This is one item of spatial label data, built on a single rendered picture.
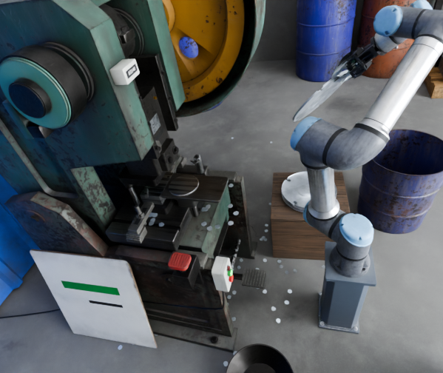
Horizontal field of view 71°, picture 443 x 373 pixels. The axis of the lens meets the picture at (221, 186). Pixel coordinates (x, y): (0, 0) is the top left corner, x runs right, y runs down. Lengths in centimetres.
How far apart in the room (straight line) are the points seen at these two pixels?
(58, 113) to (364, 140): 76
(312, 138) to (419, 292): 122
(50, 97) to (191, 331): 130
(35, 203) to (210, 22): 94
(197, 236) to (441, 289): 131
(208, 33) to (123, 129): 57
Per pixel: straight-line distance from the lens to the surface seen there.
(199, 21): 132
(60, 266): 161
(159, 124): 116
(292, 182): 180
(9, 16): 96
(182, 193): 123
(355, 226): 122
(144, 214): 124
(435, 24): 104
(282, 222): 167
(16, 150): 130
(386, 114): 93
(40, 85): 83
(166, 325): 179
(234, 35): 126
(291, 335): 172
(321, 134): 93
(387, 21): 107
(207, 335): 172
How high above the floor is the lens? 159
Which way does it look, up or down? 41 degrees down
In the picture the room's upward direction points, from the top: 11 degrees counter-clockwise
